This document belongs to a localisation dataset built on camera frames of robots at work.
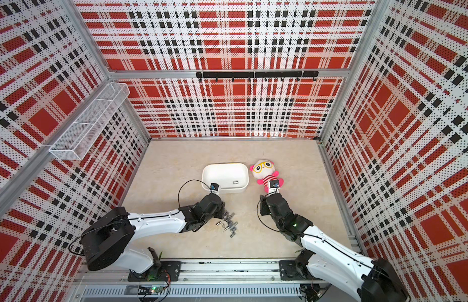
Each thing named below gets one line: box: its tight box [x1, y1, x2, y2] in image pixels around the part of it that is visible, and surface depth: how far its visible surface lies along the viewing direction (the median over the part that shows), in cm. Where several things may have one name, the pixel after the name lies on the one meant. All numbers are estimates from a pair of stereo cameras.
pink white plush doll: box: [249, 159, 285, 194], surface depth 100 cm
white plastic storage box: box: [201, 162, 250, 194], surface depth 103 cm
